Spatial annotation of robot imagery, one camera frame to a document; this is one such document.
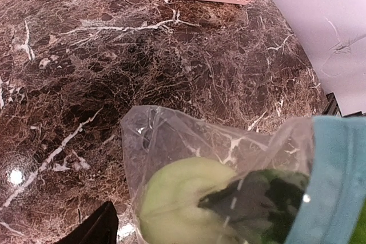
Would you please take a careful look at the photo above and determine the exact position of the clear zip top bag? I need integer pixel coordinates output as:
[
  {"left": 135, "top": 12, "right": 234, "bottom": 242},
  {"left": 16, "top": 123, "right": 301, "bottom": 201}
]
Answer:
[{"left": 120, "top": 105, "right": 366, "bottom": 244}]

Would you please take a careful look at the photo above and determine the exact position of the green leafy lettuce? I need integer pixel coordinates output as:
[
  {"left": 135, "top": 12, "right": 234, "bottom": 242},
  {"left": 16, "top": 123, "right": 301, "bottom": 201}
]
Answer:
[{"left": 198, "top": 167, "right": 365, "bottom": 243}]

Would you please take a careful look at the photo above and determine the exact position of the black front frame rail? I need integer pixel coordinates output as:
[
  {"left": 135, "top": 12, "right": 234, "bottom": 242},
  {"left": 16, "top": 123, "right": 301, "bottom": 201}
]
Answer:
[{"left": 323, "top": 93, "right": 342, "bottom": 117}]

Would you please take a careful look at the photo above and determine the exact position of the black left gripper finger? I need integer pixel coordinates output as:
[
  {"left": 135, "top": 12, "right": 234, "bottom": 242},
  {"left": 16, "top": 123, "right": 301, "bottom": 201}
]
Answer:
[{"left": 56, "top": 201, "right": 119, "bottom": 244}]

